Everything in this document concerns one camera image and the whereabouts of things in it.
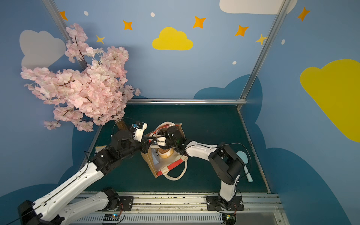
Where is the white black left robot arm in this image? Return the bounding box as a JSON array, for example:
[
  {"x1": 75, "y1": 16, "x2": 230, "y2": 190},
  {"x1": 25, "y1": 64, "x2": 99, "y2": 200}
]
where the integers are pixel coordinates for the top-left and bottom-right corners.
[{"x1": 18, "y1": 130, "x2": 156, "y2": 225}]

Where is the right small circuit board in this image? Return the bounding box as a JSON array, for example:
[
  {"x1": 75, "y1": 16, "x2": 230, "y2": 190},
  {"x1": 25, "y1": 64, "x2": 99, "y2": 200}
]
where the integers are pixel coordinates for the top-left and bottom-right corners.
[{"x1": 221, "y1": 213, "x2": 236, "y2": 225}]

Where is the metal base rail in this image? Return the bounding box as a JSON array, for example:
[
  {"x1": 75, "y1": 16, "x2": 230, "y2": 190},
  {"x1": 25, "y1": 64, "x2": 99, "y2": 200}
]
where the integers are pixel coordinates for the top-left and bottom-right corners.
[{"x1": 74, "y1": 192, "x2": 290, "y2": 225}]

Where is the left small circuit board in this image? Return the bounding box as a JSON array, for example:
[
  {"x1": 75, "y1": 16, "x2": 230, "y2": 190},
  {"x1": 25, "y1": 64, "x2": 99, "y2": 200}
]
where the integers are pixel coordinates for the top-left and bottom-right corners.
[{"x1": 102, "y1": 214, "x2": 121, "y2": 225}]

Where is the aluminium right corner post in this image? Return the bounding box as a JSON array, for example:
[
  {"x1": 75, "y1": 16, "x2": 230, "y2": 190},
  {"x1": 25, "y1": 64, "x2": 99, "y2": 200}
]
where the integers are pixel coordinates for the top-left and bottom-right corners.
[{"x1": 237, "y1": 0, "x2": 292, "y2": 113}]

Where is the aluminium floor rail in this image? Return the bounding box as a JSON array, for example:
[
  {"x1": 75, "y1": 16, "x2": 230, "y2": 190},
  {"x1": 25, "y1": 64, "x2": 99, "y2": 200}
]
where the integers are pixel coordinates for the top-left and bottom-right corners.
[
  {"x1": 79, "y1": 126, "x2": 103, "y2": 169},
  {"x1": 237, "y1": 109, "x2": 272, "y2": 194}
]

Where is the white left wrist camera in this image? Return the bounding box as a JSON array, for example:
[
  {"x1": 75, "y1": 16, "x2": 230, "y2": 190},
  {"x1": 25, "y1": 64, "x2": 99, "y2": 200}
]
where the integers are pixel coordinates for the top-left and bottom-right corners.
[{"x1": 132, "y1": 121, "x2": 147, "y2": 142}]

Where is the beige red canvas tote bag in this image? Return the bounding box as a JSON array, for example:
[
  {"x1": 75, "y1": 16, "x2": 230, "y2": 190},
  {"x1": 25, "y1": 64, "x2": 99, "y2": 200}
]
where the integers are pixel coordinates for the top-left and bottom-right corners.
[{"x1": 141, "y1": 121, "x2": 188, "y2": 181}]

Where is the aluminium corner post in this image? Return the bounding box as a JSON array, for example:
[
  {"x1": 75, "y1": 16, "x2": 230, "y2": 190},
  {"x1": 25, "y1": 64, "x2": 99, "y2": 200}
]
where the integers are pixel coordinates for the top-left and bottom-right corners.
[
  {"x1": 237, "y1": 0, "x2": 292, "y2": 113},
  {"x1": 42, "y1": 0, "x2": 88, "y2": 71}
]

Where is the aluminium back frame rail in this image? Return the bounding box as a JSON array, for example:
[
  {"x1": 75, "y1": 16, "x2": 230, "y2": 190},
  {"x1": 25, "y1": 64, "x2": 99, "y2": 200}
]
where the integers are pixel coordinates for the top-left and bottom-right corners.
[{"x1": 127, "y1": 99, "x2": 247, "y2": 105}]

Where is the aluminium left corner post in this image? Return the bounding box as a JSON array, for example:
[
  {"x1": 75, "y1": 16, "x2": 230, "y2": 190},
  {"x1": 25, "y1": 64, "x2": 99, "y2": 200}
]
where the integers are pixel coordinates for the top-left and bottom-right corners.
[{"x1": 42, "y1": 0, "x2": 88, "y2": 71}]

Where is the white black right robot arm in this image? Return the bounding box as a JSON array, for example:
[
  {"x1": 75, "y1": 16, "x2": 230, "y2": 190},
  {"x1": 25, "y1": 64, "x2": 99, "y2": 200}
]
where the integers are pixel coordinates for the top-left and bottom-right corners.
[{"x1": 156, "y1": 126, "x2": 248, "y2": 212}]

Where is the aluminium right floor rail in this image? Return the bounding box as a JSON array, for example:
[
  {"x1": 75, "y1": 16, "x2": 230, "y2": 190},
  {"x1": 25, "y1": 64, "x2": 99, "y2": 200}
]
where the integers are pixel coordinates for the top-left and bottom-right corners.
[{"x1": 237, "y1": 109, "x2": 272, "y2": 194}]

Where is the light blue brush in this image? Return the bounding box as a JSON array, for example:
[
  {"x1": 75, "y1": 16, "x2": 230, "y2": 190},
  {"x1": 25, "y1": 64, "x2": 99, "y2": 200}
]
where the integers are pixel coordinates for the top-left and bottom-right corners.
[{"x1": 236, "y1": 151, "x2": 253, "y2": 183}]

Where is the pink cherry blossom tree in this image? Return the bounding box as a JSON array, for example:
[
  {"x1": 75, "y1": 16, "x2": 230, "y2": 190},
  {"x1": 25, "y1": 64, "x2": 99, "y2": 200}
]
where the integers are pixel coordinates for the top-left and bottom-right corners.
[{"x1": 21, "y1": 23, "x2": 141, "y2": 132}]

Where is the small circuit board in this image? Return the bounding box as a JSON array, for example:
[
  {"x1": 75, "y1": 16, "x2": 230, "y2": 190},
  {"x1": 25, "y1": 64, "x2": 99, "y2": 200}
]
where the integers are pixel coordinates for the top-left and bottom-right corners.
[
  {"x1": 221, "y1": 213, "x2": 236, "y2": 225},
  {"x1": 102, "y1": 214, "x2": 121, "y2": 225}
]

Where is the aluminium left floor rail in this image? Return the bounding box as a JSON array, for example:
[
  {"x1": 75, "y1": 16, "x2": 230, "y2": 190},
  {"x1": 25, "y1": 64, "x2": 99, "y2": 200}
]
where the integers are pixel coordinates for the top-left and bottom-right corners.
[{"x1": 79, "y1": 126, "x2": 103, "y2": 169}]

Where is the blue white work glove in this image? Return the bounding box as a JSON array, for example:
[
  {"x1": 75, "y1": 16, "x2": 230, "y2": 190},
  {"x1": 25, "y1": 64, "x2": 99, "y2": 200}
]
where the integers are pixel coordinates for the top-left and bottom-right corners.
[{"x1": 95, "y1": 145, "x2": 107, "y2": 154}]

